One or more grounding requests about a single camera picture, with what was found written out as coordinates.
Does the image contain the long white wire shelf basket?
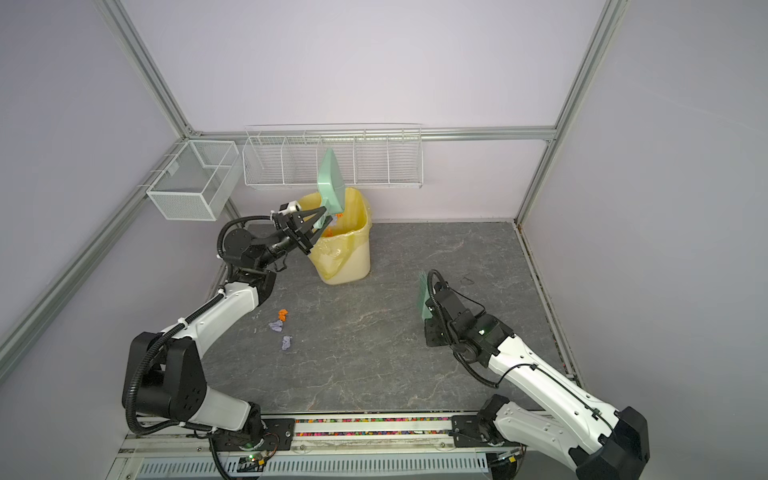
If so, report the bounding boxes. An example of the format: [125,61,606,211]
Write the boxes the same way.
[242,123,425,190]

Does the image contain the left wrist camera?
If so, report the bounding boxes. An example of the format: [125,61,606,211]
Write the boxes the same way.
[271,201,302,217]

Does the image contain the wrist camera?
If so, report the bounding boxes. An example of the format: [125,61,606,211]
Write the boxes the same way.
[271,201,302,217]
[421,297,433,320]

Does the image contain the small white mesh basket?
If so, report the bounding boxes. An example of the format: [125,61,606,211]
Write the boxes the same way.
[147,140,243,221]

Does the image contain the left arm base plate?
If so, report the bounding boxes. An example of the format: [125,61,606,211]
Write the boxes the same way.
[213,417,296,453]

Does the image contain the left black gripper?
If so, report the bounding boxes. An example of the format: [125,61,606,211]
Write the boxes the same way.
[256,210,332,270]

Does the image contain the orange purple scraps near bin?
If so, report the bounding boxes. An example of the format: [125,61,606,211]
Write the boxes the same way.
[323,213,343,237]

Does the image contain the green plastic dustpan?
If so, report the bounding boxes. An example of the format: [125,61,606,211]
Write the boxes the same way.
[317,148,346,216]

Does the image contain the green hand brush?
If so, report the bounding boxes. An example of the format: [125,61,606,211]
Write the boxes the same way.
[417,271,429,320]

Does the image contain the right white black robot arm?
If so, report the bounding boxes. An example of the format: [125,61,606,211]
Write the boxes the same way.
[419,269,651,479]

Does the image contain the orange purple scraps left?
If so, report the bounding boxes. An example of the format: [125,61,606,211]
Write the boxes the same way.
[268,309,288,333]

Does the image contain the yellow lined trash bin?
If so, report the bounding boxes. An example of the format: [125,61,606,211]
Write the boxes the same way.
[309,187,372,285]

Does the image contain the aluminium front rail frame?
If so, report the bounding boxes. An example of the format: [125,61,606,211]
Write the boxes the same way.
[113,409,640,480]

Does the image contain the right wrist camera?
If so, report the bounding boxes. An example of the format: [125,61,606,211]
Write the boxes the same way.
[421,297,433,320]

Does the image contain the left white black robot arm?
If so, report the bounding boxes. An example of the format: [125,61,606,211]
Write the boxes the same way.
[122,202,333,448]

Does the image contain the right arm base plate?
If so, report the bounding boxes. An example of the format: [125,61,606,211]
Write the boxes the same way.
[450,414,497,448]

